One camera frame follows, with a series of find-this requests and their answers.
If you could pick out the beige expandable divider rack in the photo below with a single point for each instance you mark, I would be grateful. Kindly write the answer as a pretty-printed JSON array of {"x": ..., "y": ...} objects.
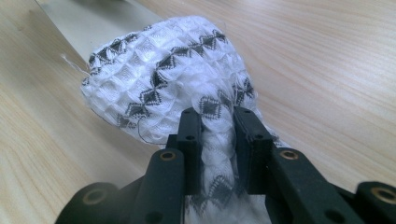
[{"x": 93, "y": 25}]

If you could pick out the white cloth with dark stripes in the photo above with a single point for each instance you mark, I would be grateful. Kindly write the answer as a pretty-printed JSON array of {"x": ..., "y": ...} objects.
[{"x": 174, "y": 71}]

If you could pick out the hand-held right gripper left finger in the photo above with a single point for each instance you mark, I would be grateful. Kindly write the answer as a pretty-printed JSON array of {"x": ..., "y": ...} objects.
[{"x": 191, "y": 140}]

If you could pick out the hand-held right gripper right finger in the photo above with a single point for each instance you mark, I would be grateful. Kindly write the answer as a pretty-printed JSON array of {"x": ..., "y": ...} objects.
[{"x": 257, "y": 149}]

